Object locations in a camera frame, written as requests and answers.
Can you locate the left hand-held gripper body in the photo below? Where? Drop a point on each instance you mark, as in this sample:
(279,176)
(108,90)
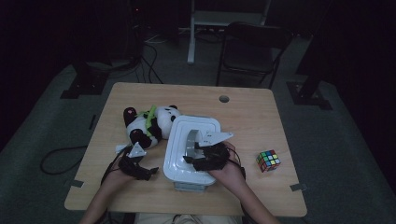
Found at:
(132,163)

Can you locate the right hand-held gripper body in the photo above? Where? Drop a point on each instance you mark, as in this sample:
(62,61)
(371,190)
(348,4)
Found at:
(214,157)

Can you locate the panda plush toy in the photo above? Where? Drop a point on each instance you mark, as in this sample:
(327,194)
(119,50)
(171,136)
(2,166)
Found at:
(162,119)

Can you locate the multicoloured puzzle cube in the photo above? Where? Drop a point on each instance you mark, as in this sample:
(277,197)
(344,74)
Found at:
(268,160)

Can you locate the person's left hand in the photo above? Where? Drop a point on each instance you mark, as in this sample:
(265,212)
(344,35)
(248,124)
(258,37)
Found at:
(120,177)

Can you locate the person's right hand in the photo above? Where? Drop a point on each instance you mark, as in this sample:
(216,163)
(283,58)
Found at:
(229,177)

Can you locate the grey tape piece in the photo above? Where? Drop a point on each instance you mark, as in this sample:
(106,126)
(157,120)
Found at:
(77,183)
(298,187)

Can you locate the black stand with base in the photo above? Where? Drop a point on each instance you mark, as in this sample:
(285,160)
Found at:
(85,82)
(311,93)

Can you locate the black folding chair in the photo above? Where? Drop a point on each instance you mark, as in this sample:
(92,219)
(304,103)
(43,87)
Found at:
(249,56)

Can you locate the white metal desk frame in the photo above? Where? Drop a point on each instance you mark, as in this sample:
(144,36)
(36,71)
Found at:
(191,37)

